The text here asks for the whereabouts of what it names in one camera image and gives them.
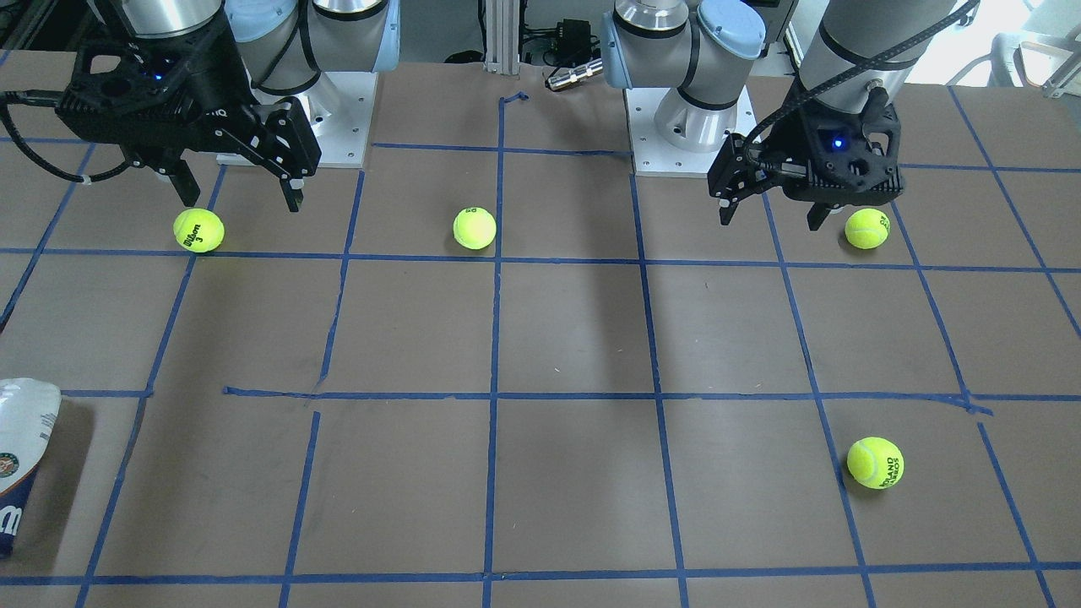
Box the silver metal connector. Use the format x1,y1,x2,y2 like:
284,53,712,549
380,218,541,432
544,58,605,92

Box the Wilson tennis ball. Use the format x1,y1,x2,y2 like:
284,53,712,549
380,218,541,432
172,208,226,253

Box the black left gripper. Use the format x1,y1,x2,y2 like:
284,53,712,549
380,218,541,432
708,89,904,232

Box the middle tennis ball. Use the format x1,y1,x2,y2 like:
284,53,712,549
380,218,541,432
452,207,497,251

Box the aluminium frame post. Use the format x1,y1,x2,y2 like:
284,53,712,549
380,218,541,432
482,0,521,78

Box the tennis ball near left gripper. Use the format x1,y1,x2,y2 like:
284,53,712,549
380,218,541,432
843,208,892,250

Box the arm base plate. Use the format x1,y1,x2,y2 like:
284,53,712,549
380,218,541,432
295,72,379,169
624,88,756,179

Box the tennis ball can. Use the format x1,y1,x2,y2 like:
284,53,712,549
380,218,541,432
1,376,62,561

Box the Roland Garros tennis ball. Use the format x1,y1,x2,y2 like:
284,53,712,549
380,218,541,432
845,437,904,490

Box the black power adapter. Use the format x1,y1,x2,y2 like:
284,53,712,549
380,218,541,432
552,19,592,67

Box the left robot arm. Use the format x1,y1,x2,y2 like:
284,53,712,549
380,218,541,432
601,1,978,232

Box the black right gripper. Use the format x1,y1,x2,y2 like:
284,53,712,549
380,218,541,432
55,10,321,213

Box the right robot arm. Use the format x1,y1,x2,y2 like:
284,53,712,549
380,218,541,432
53,1,400,212

